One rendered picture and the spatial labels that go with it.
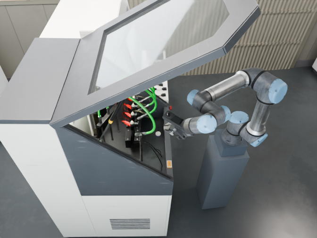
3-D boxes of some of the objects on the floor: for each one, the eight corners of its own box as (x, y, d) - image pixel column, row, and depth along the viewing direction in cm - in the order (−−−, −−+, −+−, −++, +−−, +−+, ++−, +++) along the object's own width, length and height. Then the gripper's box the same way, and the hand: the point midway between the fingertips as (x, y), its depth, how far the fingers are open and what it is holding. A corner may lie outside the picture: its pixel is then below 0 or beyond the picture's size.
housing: (98, 239, 225) (50, 119, 116) (65, 240, 224) (-15, 119, 115) (114, 120, 321) (96, -7, 212) (91, 120, 320) (61, -8, 211)
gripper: (191, 140, 124) (167, 141, 142) (200, 126, 127) (176, 129, 146) (179, 128, 121) (156, 131, 139) (189, 114, 125) (166, 118, 143)
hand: (164, 126), depth 141 cm, fingers closed
